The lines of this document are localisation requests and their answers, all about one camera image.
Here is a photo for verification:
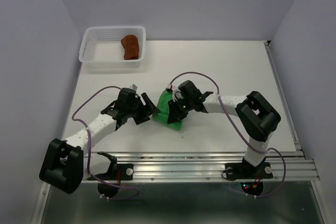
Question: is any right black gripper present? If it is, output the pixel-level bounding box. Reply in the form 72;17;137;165
167;97;194;124

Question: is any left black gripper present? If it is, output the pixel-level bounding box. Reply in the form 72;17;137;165
126;93;160;125

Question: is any green towel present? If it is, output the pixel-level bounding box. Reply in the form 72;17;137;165
152;89;183;131

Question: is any brown towel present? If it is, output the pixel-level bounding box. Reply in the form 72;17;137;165
121;35;140;60

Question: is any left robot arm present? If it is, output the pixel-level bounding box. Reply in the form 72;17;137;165
39;88;160;194

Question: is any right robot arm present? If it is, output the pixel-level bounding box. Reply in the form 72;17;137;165
167;80;281;177

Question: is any white plastic perforated basket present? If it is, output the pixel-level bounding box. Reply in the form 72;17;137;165
79;26;146;69

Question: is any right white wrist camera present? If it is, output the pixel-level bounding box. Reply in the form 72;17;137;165
167;84;183;102

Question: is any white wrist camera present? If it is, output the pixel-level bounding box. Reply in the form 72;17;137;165
167;84;183;102
129;84;138;91

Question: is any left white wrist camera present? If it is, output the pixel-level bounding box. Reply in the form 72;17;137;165
129;84;138;91

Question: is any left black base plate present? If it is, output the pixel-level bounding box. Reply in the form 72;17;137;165
94;163;134;181

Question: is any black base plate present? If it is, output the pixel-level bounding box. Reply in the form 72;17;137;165
222;162;273;181
94;163;134;181

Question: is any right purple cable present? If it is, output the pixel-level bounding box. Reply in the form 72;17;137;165
169;71;287;200

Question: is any purple cable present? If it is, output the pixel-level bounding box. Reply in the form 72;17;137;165
72;86;140;201
169;71;287;200

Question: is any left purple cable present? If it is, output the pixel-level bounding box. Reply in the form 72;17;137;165
72;86;140;201

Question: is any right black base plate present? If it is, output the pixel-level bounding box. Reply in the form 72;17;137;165
222;162;273;181

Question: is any aluminium rail frame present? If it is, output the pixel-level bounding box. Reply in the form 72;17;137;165
30;40;326;224

